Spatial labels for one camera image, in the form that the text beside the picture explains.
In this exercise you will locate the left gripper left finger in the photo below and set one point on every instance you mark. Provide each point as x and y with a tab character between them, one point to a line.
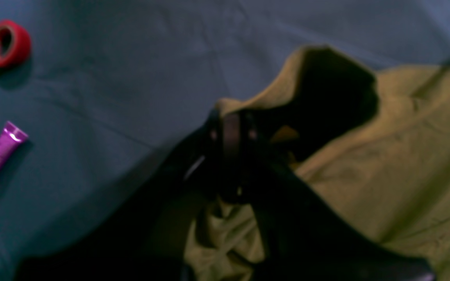
144	239

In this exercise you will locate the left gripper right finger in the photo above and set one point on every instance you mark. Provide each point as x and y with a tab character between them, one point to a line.
303	238

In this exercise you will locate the olive green t-shirt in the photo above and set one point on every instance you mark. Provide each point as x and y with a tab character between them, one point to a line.
388	177

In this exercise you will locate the blue table cloth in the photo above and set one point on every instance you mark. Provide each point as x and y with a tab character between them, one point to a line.
111	85

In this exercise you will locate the red tape roll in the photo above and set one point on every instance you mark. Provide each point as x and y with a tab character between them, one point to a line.
15	44

